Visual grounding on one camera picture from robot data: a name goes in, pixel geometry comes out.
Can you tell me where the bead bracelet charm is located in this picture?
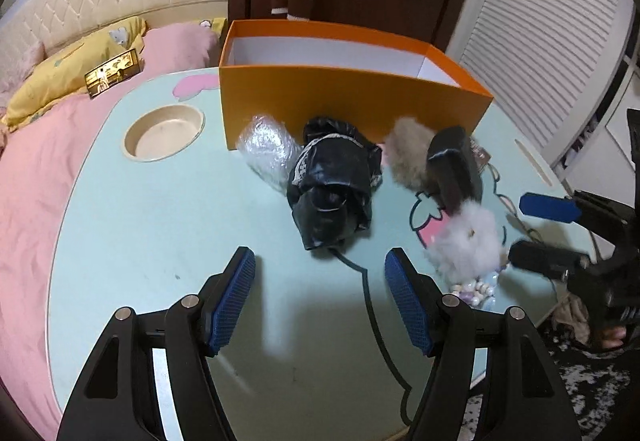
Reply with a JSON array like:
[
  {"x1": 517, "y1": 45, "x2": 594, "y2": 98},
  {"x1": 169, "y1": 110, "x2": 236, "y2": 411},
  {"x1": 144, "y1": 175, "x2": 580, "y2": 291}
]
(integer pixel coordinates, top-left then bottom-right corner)
[{"x1": 449, "y1": 271, "x2": 499, "y2": 310}]

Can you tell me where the orange cardboard box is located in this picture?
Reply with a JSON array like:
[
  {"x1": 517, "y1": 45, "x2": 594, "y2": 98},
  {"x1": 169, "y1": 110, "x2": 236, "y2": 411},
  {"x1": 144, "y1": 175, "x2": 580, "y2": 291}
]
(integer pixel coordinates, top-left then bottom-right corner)
[{"x1": 219, "y1": 19, "x2": 492, "y2": 149}]

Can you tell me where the beige fur pompom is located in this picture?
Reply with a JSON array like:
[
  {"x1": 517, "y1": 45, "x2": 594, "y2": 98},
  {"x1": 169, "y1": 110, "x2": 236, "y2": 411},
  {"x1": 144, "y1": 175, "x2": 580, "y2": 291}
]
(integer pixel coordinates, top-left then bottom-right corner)
[{"x1": 384, "y1": 117, "x2": 435, "y2": 192}]

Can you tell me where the clear bubble wrap bag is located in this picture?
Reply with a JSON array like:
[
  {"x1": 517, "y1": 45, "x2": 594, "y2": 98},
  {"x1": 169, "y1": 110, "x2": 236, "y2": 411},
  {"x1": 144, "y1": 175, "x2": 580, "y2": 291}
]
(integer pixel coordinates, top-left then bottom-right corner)
[{"x1": 235, "y1": 115, "x2": 302, "y2": 193}]

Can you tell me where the white louvered door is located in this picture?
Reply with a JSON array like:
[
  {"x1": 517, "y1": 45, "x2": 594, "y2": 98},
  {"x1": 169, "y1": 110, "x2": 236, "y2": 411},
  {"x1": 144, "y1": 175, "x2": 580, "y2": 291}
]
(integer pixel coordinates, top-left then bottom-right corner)
[{"x1": 447, "y1": 0, "x2": 634, "y2": 166}]

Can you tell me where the person's right hand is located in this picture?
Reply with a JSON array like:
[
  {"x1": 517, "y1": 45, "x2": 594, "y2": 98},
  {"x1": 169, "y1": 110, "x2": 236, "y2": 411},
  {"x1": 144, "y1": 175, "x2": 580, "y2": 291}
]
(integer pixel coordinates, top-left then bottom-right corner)
[{"x1": 597, "y1": 326, "x2": 627, "y2": 349}]

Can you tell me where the gold black small box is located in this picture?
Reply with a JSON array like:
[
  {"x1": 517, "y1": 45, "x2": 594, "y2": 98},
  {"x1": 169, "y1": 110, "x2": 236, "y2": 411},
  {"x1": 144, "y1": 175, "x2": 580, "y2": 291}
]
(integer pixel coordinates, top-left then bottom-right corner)
[{"x1": 85, "y1": 48, "x2": 141, "y2": 99}]

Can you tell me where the black satin fabric bag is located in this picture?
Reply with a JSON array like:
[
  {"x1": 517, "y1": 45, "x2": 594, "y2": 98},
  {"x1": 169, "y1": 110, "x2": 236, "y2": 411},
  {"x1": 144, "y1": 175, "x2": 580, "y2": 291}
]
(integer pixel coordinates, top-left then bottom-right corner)
[{"x1": 286, "y1": 116, "x2": 382, "y2": 250}]

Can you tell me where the pink bed quilt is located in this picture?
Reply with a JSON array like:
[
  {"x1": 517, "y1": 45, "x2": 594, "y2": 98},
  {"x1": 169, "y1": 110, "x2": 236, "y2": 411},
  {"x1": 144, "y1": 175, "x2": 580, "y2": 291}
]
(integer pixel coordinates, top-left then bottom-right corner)
[{"x1": 1, "y1": 22, "x2": 219, "y2": 440}]

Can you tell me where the yellow pillow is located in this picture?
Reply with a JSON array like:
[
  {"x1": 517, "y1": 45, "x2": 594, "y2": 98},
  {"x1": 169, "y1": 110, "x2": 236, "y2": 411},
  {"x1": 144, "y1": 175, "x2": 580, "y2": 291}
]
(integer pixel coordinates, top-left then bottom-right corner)
[{"x1": 1, "y1": 16, "x2": 148, "y2": 132}]

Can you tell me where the brown card box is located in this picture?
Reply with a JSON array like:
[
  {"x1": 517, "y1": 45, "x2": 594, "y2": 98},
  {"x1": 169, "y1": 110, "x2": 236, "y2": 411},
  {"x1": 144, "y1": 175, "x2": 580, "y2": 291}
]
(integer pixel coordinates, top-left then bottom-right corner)
[{"x1": 471, "y1": 141, "x2": 491, "y2": 172}]

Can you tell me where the white fluffy pompom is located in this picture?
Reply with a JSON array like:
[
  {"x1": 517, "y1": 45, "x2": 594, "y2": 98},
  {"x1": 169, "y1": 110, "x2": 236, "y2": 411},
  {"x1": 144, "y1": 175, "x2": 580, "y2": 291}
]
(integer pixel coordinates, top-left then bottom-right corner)
[{"x1": 427, "y1": 201, "x2": 503, "y2": 284}]

